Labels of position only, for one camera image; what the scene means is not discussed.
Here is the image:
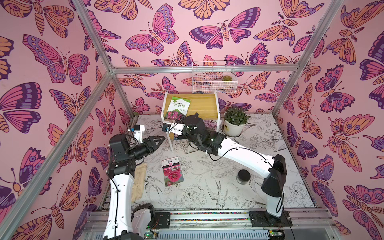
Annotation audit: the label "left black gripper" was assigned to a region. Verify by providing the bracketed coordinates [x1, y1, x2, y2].
[127, 137, 165, 162]

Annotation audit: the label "green white seed packet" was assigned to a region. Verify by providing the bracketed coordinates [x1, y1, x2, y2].
[165, 97, 191, 121]

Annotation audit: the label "red rose seed packet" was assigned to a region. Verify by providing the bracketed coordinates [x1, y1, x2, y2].
[161, 157, 184, 187]

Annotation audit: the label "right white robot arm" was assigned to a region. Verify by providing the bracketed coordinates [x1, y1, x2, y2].
[171, 114, 287, 218]

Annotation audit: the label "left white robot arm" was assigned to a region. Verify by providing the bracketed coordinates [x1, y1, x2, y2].
[103, 134, 165, 240]

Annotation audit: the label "wooden two-tier shelf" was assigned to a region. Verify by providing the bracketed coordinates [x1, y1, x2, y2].
[160, 91, 221, 152]

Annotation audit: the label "beige garden glove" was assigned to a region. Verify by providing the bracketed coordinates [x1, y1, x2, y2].
[131, 163, 148, 203]

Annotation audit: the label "potted green plant white pot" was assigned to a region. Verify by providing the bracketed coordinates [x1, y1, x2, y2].
[223, 107, 251, 137]

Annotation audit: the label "small succulent in basket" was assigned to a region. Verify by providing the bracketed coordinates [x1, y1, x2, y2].
[222, 75, 233, 82]

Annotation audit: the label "small black round jar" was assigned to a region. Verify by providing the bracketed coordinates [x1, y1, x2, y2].
[237, 170, 251, 185]

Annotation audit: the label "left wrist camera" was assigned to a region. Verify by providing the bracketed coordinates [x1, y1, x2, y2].
[130, 125, 145, 144]

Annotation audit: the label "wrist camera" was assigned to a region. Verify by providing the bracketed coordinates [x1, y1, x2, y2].
[162, 122, 185, 135]
[130, 125, 145, 144]

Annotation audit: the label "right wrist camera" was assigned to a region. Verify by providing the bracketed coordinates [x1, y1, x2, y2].
[162, 122, 185, 135]

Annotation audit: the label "white wire basket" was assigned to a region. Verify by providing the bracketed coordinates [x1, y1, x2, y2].
[191, 61, 238, 94]

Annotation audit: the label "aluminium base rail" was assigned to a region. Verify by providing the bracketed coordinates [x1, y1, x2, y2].
[80, 208, 340, 240]

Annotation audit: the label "aluminium frame bars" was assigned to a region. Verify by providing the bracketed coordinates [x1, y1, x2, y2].
[0, 0, 346, 240]

